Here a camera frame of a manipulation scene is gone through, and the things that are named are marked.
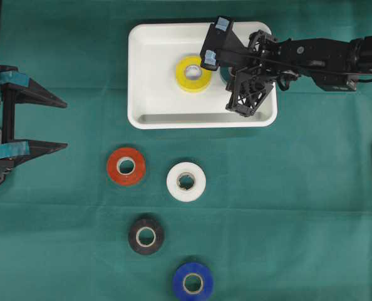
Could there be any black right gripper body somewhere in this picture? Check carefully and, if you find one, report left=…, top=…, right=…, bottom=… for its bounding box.
left=225, top=30, right=286, bottom=117

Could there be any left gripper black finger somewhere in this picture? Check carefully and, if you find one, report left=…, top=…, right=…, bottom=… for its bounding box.
left=0, top=71, right=67, bottom=108
left=0, top=139, right=68, bottom=169

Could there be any green tape roll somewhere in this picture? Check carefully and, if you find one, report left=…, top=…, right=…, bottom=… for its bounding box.
left=220, top=66, right=235, bottom=84

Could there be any yellow tape roll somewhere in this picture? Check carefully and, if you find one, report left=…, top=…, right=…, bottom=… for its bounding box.
left=175, top=56, right=212, bottom=93

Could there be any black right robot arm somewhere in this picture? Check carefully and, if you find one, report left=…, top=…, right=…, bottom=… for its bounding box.
left=226, top=31, right=372, bottom=117

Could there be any white plastic tray case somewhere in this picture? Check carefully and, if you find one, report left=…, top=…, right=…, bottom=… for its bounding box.
left=127, top=23, right=277, bottom=129

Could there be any red tape roll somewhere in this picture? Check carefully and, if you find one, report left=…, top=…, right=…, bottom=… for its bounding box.
left=106, top=147, right=146, bottom=186

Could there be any white tape roll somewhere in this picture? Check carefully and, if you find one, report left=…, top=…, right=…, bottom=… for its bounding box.
left=167, top=162, right=206, bottom=203

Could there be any black tape roll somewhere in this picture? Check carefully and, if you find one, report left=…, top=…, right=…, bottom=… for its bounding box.
left=128, top=218, right=165, bottom=255

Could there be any blue tape roll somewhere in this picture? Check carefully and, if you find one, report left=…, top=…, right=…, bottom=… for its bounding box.
left=172, top=262, right=214, bottom=301

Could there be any green table cloth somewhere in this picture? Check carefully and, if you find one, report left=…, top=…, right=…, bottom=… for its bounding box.
left=0, top=1, right=372, bottom=300

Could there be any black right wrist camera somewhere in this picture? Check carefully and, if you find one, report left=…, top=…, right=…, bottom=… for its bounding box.
left=200, top=16, right=251, bottom=71

